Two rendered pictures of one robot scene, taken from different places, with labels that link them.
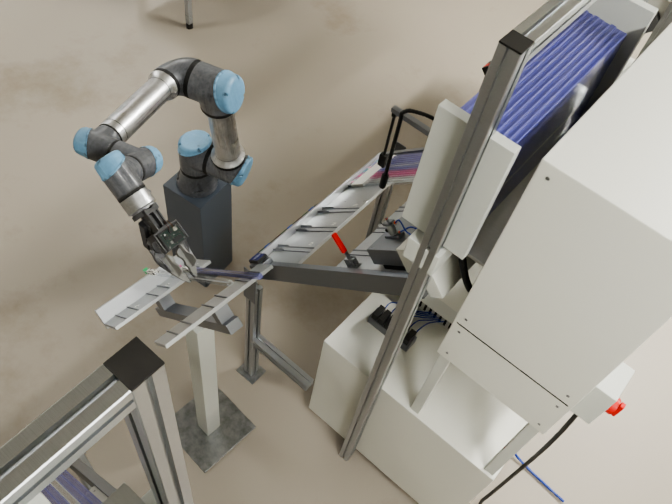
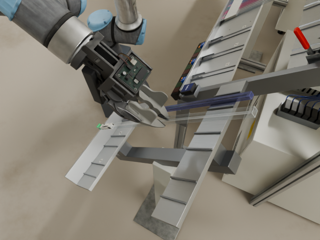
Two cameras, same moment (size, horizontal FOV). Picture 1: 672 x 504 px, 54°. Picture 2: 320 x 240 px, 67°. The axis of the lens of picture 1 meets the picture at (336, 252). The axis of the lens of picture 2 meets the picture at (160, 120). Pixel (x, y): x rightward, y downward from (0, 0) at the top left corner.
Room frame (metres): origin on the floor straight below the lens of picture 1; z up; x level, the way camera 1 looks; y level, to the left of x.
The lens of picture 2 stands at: (0.61, 0.37, 1.48)
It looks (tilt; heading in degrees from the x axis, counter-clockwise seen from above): 60 degrees down; 355
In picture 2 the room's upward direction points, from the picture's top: straight up
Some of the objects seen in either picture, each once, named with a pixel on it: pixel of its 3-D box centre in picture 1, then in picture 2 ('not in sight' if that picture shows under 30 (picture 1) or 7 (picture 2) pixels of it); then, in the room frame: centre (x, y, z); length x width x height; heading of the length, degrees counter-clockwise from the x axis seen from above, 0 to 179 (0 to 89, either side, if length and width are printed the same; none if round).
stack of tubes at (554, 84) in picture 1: (523, 119); not in sight; (1.13, -0.34, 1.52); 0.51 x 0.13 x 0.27; 150
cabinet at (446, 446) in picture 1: (443, 372); (309, 134); (1.12, -0.47, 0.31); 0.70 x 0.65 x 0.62; 150
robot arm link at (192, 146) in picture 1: (196, 152); (103, 27); (1.56, 0.55, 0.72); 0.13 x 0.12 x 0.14; 78
